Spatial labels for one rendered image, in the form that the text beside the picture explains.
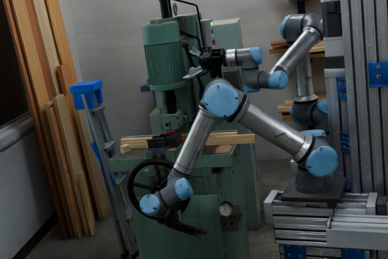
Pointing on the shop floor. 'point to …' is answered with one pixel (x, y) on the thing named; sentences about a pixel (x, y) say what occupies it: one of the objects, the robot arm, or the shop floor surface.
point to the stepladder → (103, 158)
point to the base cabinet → (208, 246)
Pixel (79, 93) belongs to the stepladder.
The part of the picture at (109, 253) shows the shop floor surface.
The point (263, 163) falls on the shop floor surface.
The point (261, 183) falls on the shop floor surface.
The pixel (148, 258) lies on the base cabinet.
